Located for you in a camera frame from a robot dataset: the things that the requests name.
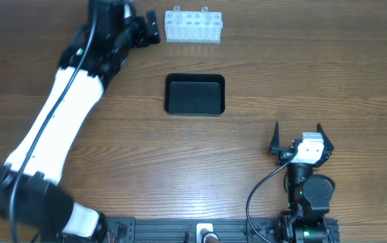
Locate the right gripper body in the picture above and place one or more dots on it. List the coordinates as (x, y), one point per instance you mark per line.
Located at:
(286, 157)

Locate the black tray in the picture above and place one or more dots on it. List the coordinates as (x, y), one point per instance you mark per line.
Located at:
(194, 98)

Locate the mounting rail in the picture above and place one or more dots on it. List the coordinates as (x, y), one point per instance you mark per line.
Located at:
(166, 231)

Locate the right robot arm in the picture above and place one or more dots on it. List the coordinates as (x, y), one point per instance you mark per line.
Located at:
(314, 195)

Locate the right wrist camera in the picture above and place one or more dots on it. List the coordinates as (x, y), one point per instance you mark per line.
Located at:
(309, 148)

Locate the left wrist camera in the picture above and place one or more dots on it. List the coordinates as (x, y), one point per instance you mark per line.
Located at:
(128, 10)

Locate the white test tube rack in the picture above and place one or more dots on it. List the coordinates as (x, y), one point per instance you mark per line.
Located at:
(193, 33)

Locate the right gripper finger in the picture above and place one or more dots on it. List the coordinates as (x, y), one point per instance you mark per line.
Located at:
(275, 143)
(328, 146)

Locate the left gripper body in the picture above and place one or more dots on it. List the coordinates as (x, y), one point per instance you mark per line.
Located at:
(152, 28)

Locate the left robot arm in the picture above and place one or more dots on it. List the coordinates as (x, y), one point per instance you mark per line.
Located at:
(61, 118)

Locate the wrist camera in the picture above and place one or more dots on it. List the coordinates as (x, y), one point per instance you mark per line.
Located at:
(309, 148)
(128, 10)

